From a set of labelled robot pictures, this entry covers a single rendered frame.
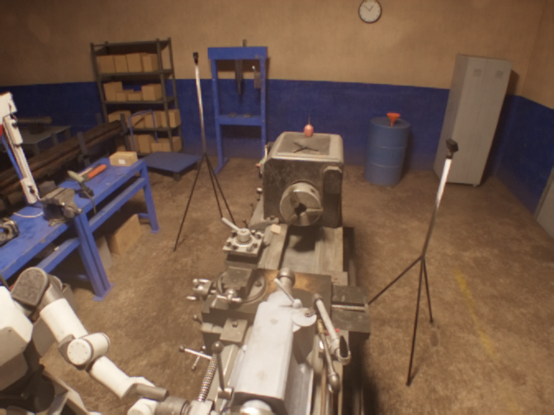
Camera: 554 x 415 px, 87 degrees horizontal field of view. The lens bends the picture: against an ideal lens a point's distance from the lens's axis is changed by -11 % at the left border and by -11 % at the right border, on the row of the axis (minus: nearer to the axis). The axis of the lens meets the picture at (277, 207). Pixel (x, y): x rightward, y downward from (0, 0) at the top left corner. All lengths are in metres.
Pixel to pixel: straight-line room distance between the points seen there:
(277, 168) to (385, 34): 3.54
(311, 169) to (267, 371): 1.34
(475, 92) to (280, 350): 4.52
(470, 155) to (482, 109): 0.68
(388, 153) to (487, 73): 1.67
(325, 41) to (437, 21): 1.60
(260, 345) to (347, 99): 4.56
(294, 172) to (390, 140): 2.82
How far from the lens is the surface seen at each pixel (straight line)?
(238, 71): 4.91
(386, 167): 4.88
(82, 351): 1.14
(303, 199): 1.94
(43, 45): 7.30
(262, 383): 1.06
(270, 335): 1.16
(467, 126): 5.20
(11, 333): 1.22
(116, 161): 3.59
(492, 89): 5.19
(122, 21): 6.21
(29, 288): 1.24
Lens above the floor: 2.07
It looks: 30 degrees down
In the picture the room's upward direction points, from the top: straight up
